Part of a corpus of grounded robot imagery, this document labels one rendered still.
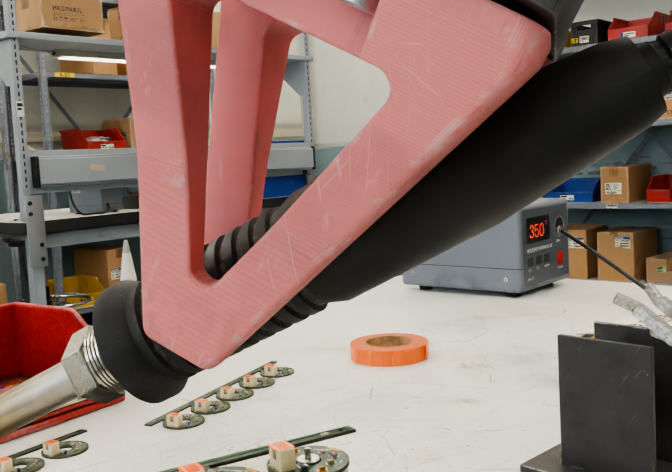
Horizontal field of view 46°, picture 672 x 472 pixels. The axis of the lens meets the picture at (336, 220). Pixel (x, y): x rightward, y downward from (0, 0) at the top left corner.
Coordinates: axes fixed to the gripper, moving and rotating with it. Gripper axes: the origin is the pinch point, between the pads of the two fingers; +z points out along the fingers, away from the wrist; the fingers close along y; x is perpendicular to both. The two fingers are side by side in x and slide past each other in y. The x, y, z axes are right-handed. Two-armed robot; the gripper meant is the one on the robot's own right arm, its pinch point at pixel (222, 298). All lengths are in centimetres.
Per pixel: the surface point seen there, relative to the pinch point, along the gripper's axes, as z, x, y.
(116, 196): 79, -126, -246
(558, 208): 1, 8, -76
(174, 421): 18.5, -7.7, -27.5
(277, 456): 6.3, 1.2, -7.7
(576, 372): 3.6, 9.8, -23.5
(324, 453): 6.3, 2.3, -9.2
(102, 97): 90, -262, -446
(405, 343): 13.3, 1.2, -46.3
